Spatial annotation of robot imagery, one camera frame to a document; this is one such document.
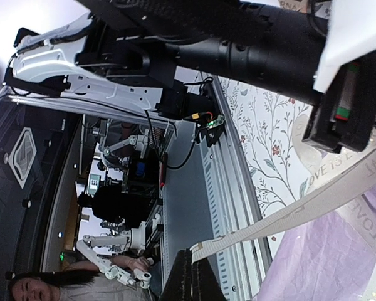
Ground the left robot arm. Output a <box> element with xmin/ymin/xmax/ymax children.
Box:
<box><xmin>4</xmin><ymin>1</ymin><xmax>376</xmax><ymax>153</ymax></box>

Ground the woman in grey shirt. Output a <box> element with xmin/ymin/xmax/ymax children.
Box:
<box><xmin>8</xmin><ymin>260</ymin><xmax>161</xmax><ymax>301</ymax></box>

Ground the white printed ribbon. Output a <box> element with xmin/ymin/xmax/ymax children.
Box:
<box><xmin>189</xmin><ymin>112</ymin><xmax>376</xmax><ymax>301</ymax></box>

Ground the pink wrapping paper sheet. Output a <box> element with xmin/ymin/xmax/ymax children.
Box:
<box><xmin>253</xmin><ymin>186</ymin><xmax>376</xmax><ymax>300</ymax></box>

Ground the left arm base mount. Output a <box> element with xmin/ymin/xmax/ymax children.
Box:
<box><xmin>155</xmin><ymin>77</ymin><xmax>226</xmax><ymax>147</ymax></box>

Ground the front aluminium rail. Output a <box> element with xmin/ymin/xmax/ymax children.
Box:
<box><xmin>159</xmin><ymin>78</ymin><xmax>273</xmax><ymax>301</ymax></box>

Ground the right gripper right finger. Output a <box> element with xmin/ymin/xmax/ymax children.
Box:
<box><xmin>192</xmin><ymin>258</ymin><xmax>226</xmax><ymax>301</ymax></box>

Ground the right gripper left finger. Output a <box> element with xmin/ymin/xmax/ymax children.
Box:
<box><xmin>159</xmin><ymin>249</ymin><xmax>192</xmax><ymax>301</ymax></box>

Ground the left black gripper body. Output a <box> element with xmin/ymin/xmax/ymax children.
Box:
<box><xmin>76</xmin><ymin>1</ymin><xmax>376</xmax><ymax>153</ymax></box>

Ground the person in background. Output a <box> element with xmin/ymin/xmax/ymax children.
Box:
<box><xmin>77</xmin><ymin>185</ymin><xmax>148</xmax><ymax>228</ymax></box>

